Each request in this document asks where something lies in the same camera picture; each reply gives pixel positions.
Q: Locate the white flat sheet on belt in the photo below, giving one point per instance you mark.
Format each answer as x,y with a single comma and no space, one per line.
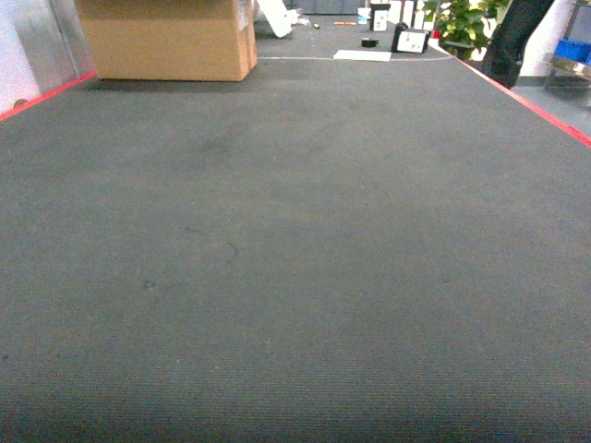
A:
365,56

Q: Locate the white leaning board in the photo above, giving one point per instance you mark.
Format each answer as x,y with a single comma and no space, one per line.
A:
277,15

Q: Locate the black white labelled box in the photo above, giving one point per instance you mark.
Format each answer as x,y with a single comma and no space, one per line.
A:
408,40

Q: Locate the black white box far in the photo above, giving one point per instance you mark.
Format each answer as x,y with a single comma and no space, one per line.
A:
379,13

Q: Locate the large cardboard box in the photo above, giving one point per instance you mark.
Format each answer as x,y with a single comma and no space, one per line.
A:
170,40

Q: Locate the green potted plant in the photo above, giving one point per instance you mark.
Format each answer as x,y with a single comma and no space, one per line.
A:
462,23

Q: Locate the blue bin far right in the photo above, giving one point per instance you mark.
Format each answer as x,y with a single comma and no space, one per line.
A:
573,50

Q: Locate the red conveyor side frame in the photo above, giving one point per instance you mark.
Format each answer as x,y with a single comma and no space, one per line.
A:
552,119

